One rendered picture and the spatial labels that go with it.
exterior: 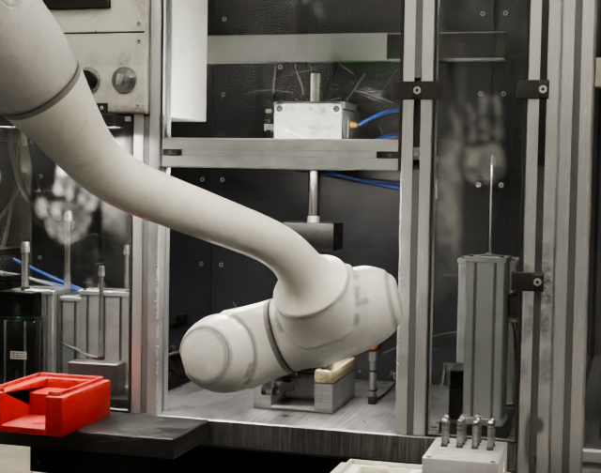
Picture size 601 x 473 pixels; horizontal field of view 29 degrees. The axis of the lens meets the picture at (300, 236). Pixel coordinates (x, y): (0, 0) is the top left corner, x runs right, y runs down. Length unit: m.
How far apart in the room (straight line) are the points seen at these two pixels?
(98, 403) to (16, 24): 0.73
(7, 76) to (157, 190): 0.23
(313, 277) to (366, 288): 0.07
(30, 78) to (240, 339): 0.45
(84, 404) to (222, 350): 0.34
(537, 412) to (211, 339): 0.49
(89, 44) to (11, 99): 0.59
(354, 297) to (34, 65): 0.50
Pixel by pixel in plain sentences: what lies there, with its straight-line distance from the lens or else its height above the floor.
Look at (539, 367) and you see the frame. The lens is 1.68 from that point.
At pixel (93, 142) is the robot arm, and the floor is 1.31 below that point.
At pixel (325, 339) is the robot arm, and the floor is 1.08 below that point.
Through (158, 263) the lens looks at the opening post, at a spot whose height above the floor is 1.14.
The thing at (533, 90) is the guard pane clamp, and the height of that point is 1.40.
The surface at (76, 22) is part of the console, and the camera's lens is 1.86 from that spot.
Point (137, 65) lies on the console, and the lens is 1.81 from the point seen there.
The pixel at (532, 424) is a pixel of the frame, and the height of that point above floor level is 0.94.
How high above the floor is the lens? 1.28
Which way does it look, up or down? 3 degrees down
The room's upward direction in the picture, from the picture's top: 1 degrees clockwise
